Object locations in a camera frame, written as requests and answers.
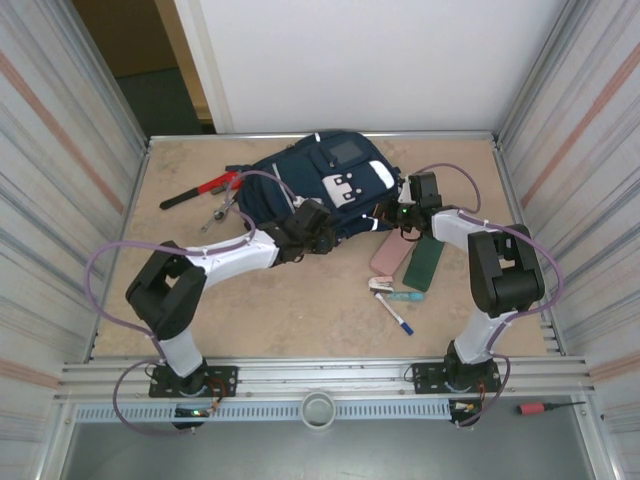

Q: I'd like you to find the dark green pencil case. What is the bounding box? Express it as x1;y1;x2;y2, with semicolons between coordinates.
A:
402;238;445;292

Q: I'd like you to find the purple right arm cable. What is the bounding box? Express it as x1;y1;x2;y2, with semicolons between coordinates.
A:
412;162;565;429

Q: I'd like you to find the white door frame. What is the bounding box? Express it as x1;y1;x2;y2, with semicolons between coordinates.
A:
172;0;236;135

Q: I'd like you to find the aluminium back table rail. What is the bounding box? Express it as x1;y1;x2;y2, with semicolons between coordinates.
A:
147;130;501;146

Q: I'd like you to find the navy blue backpack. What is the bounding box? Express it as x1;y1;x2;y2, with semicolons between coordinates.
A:
224;129;409;246

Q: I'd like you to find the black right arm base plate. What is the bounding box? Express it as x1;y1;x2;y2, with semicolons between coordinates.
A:
410;362;502;396

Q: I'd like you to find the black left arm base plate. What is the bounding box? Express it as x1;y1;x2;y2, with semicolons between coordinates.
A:
148;364;239;400

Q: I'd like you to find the grey slotted cable duct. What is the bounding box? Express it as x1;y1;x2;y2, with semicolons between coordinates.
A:
74;399;451;424

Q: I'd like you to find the right controller circuit board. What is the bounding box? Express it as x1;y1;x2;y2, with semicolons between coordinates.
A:
448;398;485;419

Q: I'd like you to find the controller circuit board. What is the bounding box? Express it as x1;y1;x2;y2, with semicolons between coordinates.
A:
173;405;217;420
448;398;485;419

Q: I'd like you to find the pink pencil case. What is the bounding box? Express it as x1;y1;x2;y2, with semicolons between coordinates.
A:
370;232;416;275

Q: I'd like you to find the white pen with blue cap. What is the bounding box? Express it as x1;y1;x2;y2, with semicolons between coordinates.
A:
375;292;415;337

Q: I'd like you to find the aluminium front mounting rail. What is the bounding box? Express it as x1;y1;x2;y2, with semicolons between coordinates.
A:
58;355;596;401

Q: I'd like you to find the red pipe wrench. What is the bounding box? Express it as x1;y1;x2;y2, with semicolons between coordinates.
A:
159;169;240;211

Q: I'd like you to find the grey round pipe fitting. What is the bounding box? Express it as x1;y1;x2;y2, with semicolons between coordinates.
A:
301;391;336;428

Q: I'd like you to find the left controller circuit board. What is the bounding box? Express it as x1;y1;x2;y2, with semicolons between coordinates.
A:
173;405;217;420

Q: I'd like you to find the red handled screwdriver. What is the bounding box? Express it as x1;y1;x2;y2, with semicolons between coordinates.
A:
516;399;587;416

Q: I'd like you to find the small silver adjustable wrench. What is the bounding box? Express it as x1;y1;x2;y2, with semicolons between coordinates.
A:
201;197;239;234

